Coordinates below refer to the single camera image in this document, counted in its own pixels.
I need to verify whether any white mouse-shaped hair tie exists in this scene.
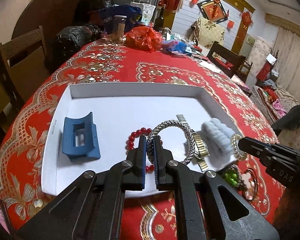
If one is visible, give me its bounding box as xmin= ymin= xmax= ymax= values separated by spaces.
xmin=241 ymin=169 xmax=258 ymax=201

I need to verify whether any silver braided bracelet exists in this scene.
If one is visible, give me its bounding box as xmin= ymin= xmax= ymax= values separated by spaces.
xmin=146 ymin=119 xmax=196 ymax=166
xmin=221 ymin=164 xmax=246 ymax=188

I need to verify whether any brown wooden bead bracelet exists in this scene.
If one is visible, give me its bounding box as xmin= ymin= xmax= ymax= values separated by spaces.
xmin=236 ymin=168 xmax=260 ymax=202

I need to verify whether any red bead bracelet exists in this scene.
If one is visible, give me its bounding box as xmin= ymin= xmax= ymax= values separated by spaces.
xmin=125 ymin=127 xmax=163 ymax=173

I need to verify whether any light blue fluffy scrunchie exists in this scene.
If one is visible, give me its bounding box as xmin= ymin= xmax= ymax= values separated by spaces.
xmin=202 ymin=118 xmax=236 ymax=171

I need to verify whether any blue hair claw clip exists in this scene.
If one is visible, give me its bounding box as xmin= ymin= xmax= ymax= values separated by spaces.
xmin=62 ymin=112 xmax=101 ymax=162

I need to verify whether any white shallow cardboard box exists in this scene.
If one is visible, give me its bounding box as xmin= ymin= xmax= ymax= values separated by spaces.
xmin=41 ymin=82 xmax=240 ymax=196

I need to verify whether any dark wooden chair far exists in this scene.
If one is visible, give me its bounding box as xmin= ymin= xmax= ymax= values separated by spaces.
xmin=207 ymin=41 xmax=246 ymax=78

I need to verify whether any dark wooden chair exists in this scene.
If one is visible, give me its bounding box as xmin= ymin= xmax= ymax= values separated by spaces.
xmin=207 ymin=41 xmax=246 ymax=78
xmin=0 ymin=25 xmax=50 ymax=107

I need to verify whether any beige curtain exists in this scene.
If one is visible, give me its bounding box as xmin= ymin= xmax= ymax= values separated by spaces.
xmin=265 ymin=14 xmax=300 ymax=102

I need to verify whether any blue tissue packet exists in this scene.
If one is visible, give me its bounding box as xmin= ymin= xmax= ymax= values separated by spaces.
xmin=161 ymin=40 xmax=187 ymax=54

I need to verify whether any red floral tablecloth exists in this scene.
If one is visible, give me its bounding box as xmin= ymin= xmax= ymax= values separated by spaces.
xmin=0 ymin=40 xmax=284 ymax=239

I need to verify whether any framed red fu picture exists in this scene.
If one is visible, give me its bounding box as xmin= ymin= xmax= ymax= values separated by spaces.
xmin=197 ymin=0 xmax=229 ymax=23

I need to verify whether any red plastic bag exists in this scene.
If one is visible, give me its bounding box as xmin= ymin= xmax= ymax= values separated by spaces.
xmin=126 ymin=26 xmax=164 ymax=52

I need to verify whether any dark wine bottle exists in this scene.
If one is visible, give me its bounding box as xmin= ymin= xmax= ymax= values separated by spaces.
xmin=153 ymin=5 xmax=165 ymax=32

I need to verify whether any black plastic bag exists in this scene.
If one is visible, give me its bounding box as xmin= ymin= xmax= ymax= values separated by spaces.
xmin=53 ymin=24 xmax=102 ymax=57

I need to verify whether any glass jar with lid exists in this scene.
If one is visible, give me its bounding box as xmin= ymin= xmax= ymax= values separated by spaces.
xmin=111 ymin=15 xmax=127 ymax=42

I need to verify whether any dark wooden chair left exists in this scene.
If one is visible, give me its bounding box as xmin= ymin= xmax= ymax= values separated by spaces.
xmin=0 ymin=25 xmax=50 ymax=107

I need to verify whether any blue plastic bag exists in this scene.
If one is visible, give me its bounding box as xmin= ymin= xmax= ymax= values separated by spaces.
xmin=97 ymin=5 xmax=142 ymax=22

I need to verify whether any white paper gift bag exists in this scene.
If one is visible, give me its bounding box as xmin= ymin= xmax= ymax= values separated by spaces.
xmin=130 ymin=0 xmax=156 ymax=25

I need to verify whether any round dark wooden tabletop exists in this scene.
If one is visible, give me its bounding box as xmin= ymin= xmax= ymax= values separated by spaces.
xmin=12 ymin=0 xmax=79 ymax=42

